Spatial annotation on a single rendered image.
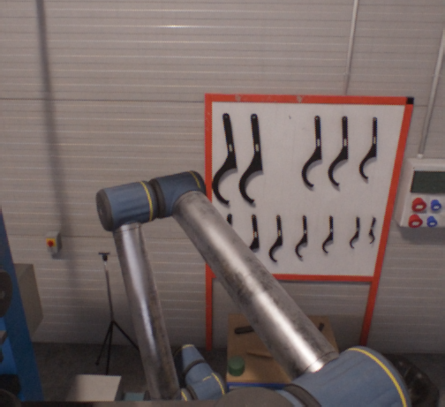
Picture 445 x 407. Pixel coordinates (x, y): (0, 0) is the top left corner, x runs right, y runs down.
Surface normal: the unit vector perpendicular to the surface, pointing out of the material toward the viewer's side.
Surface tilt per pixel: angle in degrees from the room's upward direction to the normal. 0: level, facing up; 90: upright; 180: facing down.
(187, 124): 90
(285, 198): 90
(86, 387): 0
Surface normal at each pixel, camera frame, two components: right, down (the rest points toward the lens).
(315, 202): -0.03, 0.39
